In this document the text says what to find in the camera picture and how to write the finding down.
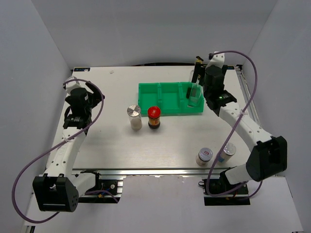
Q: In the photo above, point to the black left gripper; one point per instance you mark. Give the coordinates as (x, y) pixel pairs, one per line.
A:
(95, 97)

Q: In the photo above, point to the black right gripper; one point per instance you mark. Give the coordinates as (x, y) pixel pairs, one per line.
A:
(202, 74)

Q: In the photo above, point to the clear glass cruet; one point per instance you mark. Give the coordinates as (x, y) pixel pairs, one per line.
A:
(194, 95)

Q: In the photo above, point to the glass cruet with dark spice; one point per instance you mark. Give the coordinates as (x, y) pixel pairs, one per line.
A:
(197, 69)

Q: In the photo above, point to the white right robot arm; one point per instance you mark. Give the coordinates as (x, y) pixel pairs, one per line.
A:
(268, 154)

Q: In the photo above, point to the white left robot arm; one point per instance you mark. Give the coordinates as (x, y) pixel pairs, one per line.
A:
(58, 189)

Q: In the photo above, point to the green three-compartment tray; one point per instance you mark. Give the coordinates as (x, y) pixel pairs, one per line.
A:
(169, 97)

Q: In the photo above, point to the silver-lid white powder jar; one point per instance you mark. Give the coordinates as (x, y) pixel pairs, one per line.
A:
(134, 114)

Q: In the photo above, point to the red-lid dark sauce jar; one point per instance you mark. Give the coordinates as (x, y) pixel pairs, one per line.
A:
(154, 113)

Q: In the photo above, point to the red-label lid small jar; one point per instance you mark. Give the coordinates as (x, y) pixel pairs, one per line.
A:
(204, 156)

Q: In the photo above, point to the blue-label white shaker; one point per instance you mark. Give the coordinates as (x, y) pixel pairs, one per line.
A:
(226, 154)

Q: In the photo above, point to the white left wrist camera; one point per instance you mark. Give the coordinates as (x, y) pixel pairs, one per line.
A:
(73, 83)

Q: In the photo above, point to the aluminium side rail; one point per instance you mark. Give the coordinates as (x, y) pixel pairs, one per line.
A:
(251, 109)

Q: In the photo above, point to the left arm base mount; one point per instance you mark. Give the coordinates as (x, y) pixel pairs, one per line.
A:
(98, 188)

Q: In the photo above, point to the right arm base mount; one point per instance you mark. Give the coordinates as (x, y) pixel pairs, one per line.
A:
(239, 197)

